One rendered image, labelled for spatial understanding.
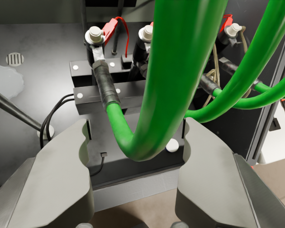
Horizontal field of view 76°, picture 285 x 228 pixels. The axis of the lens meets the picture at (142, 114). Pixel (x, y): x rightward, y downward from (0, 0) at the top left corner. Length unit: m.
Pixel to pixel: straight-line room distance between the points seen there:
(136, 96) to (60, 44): 0.33
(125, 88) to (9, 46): 0.39
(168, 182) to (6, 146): 0.40
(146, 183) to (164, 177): 0.04
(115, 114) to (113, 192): 0.26
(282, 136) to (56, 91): 0.61
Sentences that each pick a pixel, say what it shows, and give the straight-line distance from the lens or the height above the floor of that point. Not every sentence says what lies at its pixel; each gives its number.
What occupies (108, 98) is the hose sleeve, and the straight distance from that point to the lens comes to 0.18.
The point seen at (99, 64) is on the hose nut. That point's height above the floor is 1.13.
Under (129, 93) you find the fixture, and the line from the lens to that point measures 0.40.
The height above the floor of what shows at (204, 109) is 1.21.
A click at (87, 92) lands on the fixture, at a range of 0.40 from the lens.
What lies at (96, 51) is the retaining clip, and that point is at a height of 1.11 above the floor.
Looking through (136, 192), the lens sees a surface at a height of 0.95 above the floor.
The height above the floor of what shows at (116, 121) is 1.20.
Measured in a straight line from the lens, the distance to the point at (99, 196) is 0.40.
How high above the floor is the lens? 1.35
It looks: 69 degrees down
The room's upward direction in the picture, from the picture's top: 39 degrees clockwise
